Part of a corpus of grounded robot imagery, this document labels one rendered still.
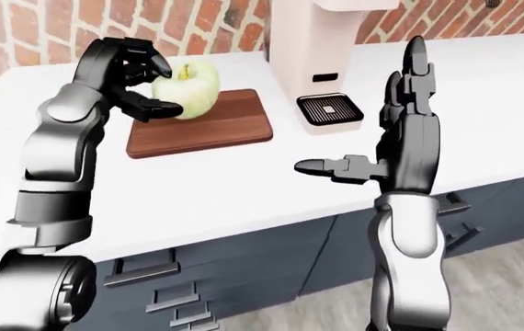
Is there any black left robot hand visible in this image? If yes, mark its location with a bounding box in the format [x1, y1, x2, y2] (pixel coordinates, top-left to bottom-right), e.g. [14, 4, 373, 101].
[72, 36, 185, 124]

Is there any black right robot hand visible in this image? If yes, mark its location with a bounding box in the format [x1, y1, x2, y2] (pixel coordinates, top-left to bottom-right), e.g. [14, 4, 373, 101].
[293, 34, 442, 197]

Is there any green apple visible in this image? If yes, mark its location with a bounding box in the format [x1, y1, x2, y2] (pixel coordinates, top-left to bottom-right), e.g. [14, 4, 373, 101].
[151, 61, 222, 121]

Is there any brown wooden cutting board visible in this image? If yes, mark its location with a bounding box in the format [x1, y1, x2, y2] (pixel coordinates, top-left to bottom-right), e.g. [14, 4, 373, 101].
[125, 88, 275, 160]

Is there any black drip tray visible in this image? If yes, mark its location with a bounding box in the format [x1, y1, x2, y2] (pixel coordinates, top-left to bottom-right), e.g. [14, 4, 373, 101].
[296, 93, 365, 126]

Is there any white coffee machine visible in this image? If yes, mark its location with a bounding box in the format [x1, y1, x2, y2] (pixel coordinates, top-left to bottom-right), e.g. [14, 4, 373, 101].
[266, 0, 401, 137]

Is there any grey kitchen cabinet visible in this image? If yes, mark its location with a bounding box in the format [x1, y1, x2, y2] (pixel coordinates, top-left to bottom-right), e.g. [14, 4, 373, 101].
[36, 164, 524, 331]

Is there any grey cabinet drawer handle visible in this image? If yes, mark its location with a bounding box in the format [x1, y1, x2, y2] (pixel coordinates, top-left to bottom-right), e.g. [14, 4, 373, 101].
[171, 306, 204, 331]
[152, 280, 199, 314]
[432, 191, 473, 215]
[103, 248, 183, 287]
[443, 222, 484, 246]

